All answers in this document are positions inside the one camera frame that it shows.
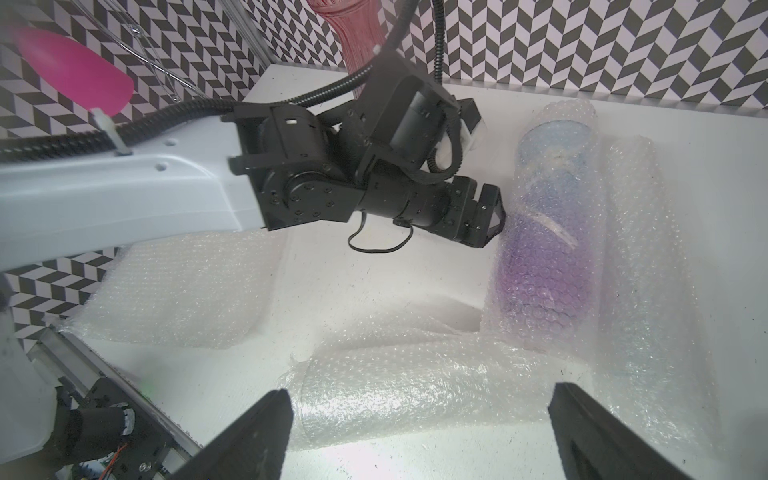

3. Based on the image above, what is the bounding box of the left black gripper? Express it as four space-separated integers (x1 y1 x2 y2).
224 53 506 248

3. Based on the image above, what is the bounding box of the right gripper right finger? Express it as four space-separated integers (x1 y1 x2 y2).
548 382 688 480

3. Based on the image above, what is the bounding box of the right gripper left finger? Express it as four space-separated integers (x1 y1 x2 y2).
171 389 294 480

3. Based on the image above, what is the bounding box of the clear bubble wrap roll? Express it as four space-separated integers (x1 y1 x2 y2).
282 335 592 450

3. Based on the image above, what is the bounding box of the clear bubble wrap sheet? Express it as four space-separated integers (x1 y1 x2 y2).
62 230 286 349

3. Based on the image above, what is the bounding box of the red black ribbed vase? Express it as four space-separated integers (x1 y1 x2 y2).
307 0 385 74

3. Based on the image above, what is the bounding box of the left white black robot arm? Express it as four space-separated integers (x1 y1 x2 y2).
1 52 506 271

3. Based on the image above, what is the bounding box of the purple blue wrapped tumbler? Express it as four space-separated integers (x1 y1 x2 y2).
481 100 606 361

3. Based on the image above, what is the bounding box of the pink plastic wine glass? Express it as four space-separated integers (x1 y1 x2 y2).
13 27 134 116

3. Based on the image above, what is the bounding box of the aluminium front rail frame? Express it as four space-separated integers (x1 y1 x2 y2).
28 328 201 479

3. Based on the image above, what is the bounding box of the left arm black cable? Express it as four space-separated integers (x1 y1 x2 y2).
0 0 448 164

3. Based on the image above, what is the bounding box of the chrome wire glass rack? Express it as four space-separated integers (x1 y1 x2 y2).
72 1 275 102

